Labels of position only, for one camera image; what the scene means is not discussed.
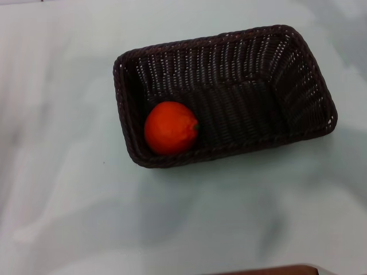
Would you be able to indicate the black woven rectangular basket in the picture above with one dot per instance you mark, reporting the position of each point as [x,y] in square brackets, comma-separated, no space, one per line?
[229,114]

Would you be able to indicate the orange toy fruit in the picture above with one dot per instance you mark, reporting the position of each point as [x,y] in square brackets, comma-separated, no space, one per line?
[170,128]

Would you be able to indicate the brown wooden edge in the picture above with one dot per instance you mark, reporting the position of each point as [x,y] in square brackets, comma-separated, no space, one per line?
[266,270]

